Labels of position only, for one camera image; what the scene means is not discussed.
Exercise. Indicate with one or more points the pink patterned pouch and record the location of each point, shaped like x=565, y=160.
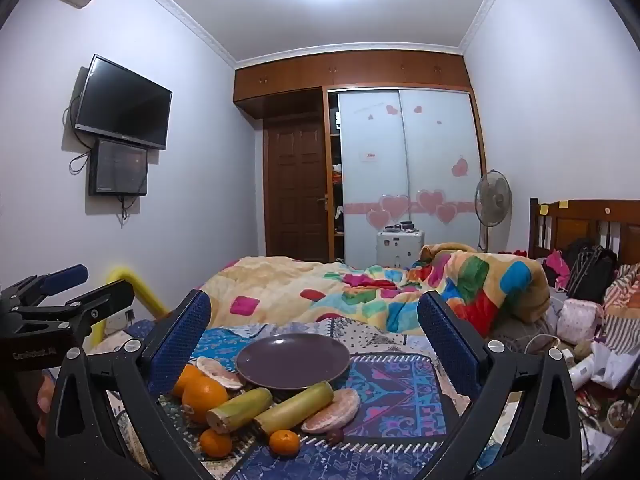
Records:
x=577, y=320

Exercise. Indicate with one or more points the dark red small fruit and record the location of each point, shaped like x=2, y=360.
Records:
x=334, y=435

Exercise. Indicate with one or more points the wooden wardrobe with sliding doors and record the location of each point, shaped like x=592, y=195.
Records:
x=405, y=160

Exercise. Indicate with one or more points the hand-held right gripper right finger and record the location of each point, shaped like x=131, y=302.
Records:
x=445, y=345

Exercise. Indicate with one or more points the grey brown cloth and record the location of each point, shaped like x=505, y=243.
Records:
x=520, y=332

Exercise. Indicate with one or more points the colourful checked blanket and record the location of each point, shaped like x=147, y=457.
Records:
x=310, y=280

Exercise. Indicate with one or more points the person's left hand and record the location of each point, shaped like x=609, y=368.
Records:
x=45, y=400

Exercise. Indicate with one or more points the small black wall monitor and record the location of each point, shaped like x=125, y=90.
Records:
x=117, y=167

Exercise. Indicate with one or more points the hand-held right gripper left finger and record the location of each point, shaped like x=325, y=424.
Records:
x=180, y=342

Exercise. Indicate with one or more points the pink heart stickers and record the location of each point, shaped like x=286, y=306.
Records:
x=430, y=200

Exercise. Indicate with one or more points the standing fan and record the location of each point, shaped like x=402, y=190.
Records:
x=492, y=197

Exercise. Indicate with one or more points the pink garment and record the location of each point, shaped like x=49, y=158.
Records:
x=556, y=262

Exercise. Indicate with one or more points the striped cloth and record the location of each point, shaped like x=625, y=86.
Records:
x=625, y=305

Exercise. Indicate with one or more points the peeled pomelo segment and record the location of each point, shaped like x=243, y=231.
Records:
x=220, y=372
x=332, y=410

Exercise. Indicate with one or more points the small mandarin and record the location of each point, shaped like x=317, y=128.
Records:
x=285, y=442
x=216, y=442

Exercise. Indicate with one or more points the white paper bag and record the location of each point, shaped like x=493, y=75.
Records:
x=615, y=365

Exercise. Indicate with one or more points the wooden headboard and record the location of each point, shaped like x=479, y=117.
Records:
x=575, y=220

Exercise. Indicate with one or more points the blue patterned quilt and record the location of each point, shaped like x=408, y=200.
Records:
x=400, y=400

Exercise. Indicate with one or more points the sugarcane piece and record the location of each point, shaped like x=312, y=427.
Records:
x=240, y=407
x=295, y=407

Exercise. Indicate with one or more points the purple plate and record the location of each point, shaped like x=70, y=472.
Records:
x=292, y=362

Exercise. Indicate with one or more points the wall-mounted black television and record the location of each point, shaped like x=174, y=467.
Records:
x=122, y=100

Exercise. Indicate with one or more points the black bag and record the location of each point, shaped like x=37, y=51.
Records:
x=590, y=270

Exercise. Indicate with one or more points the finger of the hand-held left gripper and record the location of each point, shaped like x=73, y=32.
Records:
x=110, y=296
x=65, y=276

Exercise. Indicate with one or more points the brown wooden door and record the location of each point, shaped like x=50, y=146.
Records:
x=295, y=190

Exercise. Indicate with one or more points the yellow padded rail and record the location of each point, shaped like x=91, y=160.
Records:
x=120, y=275

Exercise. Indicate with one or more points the orange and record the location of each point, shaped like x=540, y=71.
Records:
x=205, y=397
x=185, y=382

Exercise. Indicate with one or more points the white small appliance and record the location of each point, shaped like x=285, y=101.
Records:
x=397, y=250

